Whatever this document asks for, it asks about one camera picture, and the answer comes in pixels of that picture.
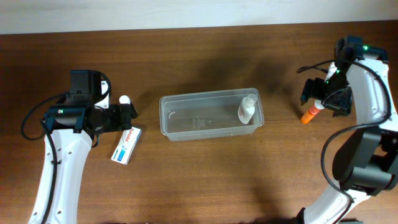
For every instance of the orange tube white cap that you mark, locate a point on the orange tube white cap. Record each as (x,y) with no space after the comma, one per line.
(312,112)

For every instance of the black bottle white cap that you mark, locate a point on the black bottle white cap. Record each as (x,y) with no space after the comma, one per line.
(128,106)

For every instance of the clear plastic container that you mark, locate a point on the clear plastic container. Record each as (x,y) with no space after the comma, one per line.
(212,114)

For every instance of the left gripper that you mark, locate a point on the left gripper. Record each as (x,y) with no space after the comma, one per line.
(125,116)

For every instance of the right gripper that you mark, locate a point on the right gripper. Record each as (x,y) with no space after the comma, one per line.
(313,90)

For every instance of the white Panadol box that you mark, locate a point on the white Panadol box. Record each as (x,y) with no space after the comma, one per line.
(126,145)

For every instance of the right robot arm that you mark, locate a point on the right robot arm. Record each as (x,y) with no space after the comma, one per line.
(360,161)

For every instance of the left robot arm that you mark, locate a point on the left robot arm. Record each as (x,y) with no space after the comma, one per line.
(72,127)

